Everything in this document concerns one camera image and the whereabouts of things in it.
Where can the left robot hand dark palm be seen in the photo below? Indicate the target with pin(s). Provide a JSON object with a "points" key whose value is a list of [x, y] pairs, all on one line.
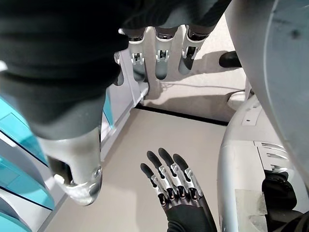
{"points": [[183, 212]]}

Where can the right robot hand dark palm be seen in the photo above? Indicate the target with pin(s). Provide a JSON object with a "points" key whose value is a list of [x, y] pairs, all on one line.
{"points": [[60, 60]]}

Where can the teal and white drawer cabinet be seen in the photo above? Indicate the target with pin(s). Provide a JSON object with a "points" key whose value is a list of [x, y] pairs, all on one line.
{"points": [[17, 135]]}

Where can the black floor threshold strip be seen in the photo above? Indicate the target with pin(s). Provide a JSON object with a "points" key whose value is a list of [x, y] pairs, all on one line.
{"points": [[183, 115]]}

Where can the black robot foot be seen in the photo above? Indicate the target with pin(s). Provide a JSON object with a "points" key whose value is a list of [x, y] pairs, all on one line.
{"points": [[229, 59]]}

